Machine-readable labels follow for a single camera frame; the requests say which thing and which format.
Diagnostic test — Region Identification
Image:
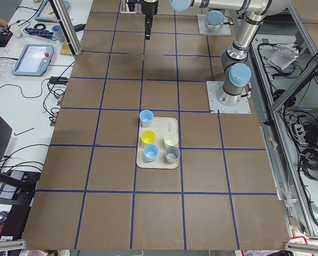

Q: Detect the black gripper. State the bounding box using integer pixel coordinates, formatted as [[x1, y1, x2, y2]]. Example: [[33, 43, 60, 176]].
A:
[[140, 0, 158, 40]]

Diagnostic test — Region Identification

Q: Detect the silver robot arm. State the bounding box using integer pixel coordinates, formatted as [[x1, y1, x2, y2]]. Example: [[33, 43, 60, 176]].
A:
[[170, 0, 291, 106], [204, 10, 224, 30]]

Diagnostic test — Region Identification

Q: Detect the blue cup on desk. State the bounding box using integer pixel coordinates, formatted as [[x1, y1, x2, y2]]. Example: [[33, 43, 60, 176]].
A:
[[52, 25, 65, 42]]

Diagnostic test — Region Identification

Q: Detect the light blue cup near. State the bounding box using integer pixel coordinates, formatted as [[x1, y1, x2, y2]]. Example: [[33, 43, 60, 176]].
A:
[[139, 109, 154, 127]]

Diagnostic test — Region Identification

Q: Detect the light blue cup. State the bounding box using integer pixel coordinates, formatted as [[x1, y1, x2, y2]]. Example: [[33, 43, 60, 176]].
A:
[[139, 109, 154, 127], [144, 144, 159, 162]]

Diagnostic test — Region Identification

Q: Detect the yellow plastic cup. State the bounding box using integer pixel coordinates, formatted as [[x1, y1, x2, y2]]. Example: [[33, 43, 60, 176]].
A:
[[140, 130, 156, 145]]

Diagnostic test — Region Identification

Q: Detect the cream plastic cup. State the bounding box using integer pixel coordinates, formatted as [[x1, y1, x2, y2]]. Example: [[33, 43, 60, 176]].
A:
[[164, 132, 179, 148]]

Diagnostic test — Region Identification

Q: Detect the light blue cup far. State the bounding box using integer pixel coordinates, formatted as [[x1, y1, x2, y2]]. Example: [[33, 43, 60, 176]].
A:
[[144, 144, 159, 162]]

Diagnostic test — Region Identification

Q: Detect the grey plastic cup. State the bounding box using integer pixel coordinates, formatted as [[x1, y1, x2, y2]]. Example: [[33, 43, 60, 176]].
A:
[[164, 146, 180, 163]]

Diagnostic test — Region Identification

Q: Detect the black power adapter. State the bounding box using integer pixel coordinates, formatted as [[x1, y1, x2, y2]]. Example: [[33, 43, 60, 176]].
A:
[[74, 23, 86, 32]]

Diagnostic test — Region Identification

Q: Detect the wooden mug tree stand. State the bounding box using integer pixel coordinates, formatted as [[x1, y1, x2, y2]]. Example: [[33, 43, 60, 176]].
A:
[[60, 41, 76, 56]]

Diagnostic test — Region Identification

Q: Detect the blue checkered cloth case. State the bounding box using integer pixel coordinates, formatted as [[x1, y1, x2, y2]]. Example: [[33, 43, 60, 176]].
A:
[[24, 28, 53, 39]]

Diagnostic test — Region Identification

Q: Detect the cream plastic tray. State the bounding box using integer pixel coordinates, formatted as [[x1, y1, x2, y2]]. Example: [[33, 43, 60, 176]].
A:
[[136, 117, 179, 169]]

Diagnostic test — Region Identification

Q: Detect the teach pendant near stand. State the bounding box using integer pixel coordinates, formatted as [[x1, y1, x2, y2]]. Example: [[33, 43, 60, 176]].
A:
[[12, 44, 54, 77]]

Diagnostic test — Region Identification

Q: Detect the black monitor stand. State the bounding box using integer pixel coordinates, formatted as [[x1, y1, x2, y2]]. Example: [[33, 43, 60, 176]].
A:
[[0, 116, 41, 206]]

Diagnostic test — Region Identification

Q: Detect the white wire cup rack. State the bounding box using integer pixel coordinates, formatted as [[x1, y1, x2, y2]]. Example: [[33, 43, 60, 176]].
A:
[[120, 0, 137, 14]]

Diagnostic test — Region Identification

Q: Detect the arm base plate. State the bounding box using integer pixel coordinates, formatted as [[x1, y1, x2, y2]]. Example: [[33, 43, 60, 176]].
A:
[[197, 14, 232, 36], [206, 81, 251, 114]]

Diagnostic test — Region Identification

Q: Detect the aluminium frame post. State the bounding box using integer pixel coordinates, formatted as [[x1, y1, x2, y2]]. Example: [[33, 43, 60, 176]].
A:
[[49, 0, 82, 56]]

